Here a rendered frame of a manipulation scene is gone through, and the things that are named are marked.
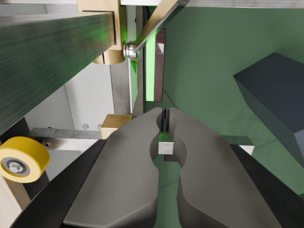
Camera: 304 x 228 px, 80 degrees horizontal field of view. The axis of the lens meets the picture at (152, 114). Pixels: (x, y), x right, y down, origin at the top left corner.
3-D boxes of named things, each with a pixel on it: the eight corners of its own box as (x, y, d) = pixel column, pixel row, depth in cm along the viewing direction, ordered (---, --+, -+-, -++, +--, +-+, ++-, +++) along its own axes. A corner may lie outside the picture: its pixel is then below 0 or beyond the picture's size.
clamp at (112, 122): (135, 114, 36) (131, 129, 32) (136, 163, 43) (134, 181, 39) (104, 113, 36) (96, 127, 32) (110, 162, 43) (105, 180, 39)
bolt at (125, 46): (145, 55, 39) (137, 39, 25) (144, 67, 40) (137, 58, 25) (136, 55, 39) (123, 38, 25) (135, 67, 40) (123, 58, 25)
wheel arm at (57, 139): (246, 132, 37) (256, 146, 33) (242, 145, 39) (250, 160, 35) (36, 124, 38) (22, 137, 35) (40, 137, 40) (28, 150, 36)
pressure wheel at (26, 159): (41, 106, 37) (-3, 142, 27) (75, 129, 40) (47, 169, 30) (25, 129, 40) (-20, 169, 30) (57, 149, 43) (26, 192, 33)
